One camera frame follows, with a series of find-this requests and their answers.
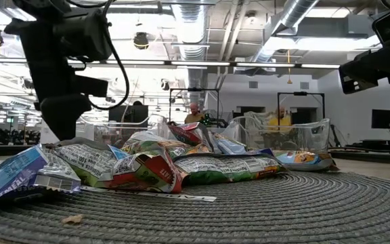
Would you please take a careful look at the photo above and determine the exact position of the long ceiling light strip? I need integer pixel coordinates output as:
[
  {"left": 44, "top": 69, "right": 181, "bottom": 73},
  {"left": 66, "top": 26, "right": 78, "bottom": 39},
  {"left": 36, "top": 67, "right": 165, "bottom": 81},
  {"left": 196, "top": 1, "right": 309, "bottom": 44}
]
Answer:
[{"left": 0, "top": 59, "right": 341, "bottom": 70}]

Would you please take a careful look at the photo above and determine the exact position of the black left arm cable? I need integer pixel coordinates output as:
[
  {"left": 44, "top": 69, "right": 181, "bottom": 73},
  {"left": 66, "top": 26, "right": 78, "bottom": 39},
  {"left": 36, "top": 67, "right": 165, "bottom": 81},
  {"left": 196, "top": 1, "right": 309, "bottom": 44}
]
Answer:
[{"left": 66, "top": 0, "right": 131, "bottom": 111}]

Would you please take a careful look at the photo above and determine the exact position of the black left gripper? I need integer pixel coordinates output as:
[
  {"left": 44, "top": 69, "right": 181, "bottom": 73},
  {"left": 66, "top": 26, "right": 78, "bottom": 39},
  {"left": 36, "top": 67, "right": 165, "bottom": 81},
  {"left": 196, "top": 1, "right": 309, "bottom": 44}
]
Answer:
[{"left": 18, "top": 20, "right": 110, "bottom": 142}]

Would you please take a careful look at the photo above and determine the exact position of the yellow hanging cord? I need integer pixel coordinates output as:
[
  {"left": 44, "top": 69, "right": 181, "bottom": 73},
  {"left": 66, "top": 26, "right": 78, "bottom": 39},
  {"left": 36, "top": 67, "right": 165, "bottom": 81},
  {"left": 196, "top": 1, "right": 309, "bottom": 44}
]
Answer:
[{"left": 286, "top": 49, "right": 293, "bottom": 85}]

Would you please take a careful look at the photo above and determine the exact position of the small brown crumb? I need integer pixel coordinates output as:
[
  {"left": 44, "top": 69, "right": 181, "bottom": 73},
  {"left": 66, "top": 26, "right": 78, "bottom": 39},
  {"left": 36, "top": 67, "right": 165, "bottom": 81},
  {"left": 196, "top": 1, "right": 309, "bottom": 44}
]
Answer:
[{"left": 60, "top": 213, "right": 85, "bottom": 226}]

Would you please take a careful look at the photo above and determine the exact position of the clear plastic bin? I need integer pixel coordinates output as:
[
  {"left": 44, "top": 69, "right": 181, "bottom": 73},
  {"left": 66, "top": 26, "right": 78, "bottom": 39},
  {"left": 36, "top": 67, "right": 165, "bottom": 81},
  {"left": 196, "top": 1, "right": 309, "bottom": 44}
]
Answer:
[
  {"left": 228, "top": 115, "right": 331, "bottom": 155},
  {"left": 78, "top": 113, "right": 171, "bottom": 146}
]

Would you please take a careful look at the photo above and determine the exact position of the blue red-ended granola bar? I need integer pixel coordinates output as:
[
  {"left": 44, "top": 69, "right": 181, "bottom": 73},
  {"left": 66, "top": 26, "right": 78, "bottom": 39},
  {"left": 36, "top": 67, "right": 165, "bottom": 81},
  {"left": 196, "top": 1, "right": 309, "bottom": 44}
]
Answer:
[{"left": 167, "top": 121, "right": 213, "bottom": 152}]

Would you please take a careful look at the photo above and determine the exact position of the black rig frame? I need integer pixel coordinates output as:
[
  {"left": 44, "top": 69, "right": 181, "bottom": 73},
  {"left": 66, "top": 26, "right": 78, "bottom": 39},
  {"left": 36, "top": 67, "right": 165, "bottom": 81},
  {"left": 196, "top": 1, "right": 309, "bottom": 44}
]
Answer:
[
  {"left": 277, "top": 91, "right": 326, "bottom": 119},
  {"left": 169, "top": 87, "right": 221, "bottom": 123}
]

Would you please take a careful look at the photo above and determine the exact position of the black wall monitor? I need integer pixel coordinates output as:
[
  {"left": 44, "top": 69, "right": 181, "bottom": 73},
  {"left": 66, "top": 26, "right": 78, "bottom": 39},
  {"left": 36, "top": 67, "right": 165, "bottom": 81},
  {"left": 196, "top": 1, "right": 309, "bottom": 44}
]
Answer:
[{"left": 370, "top": 108, "right": 390, "bottom": 129}]

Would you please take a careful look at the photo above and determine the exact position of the person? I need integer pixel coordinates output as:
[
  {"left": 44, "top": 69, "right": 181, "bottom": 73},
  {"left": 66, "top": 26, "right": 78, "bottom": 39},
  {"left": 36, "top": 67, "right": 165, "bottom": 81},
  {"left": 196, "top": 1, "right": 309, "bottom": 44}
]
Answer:
[
  {"left": 265, "top": 106, "right": 294, "bottom": 150},
  {"left": 183, "top": 102, "right": 205, "bottom": 125}
]

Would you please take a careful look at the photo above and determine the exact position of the red orange granola bar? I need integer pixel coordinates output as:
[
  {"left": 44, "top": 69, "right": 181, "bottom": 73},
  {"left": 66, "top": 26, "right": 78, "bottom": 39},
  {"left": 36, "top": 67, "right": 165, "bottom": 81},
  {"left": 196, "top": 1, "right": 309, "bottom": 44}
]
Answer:
[{"left": 105, "top": 150, "right": 188, "bottom": 195}]

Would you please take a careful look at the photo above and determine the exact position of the orange green granola bar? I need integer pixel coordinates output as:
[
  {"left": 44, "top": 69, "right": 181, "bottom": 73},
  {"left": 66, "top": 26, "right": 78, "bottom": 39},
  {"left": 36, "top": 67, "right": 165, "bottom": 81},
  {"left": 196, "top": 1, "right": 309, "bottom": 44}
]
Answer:
[
  {"left": 271, "top": 148, "right": 340, "bottom": 172},
  {"left": 173, "top": 152, "right": 286, "bottom": 186}
]

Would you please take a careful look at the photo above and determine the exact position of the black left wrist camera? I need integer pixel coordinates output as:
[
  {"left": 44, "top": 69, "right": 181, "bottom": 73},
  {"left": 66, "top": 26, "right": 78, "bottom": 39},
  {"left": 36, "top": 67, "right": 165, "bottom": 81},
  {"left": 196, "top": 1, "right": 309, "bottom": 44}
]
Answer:
[{"left": 51, "top": 9, "right": 114, "bottom": 62}]

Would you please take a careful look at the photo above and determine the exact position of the round grey woven placemat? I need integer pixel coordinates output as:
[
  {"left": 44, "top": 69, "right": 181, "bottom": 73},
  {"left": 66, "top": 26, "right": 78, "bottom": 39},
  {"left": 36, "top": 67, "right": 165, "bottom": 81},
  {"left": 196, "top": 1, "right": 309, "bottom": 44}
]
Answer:
[{"left": 0, "top": 169, "right": 390, "bottom": 244}]

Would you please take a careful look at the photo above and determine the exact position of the white-backed granola bar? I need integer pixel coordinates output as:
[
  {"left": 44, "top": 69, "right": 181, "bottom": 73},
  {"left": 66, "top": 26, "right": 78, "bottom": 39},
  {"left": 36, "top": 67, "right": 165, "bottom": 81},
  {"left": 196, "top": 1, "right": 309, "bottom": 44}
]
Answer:
[{"left": 53, "top": 142, "right": 133, "bottom": 189}]

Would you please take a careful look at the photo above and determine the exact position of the silver ventilation duct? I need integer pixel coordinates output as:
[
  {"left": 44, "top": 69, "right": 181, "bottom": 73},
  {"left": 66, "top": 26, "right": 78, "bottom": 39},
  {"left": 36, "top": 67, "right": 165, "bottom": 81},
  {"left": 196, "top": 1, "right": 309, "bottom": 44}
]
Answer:
[
  {"left": 248, "top": 0, "right": 321, "bottom": 65},
  {"left": 171, "top": 0, "right": 213, "bottom": 102}
]

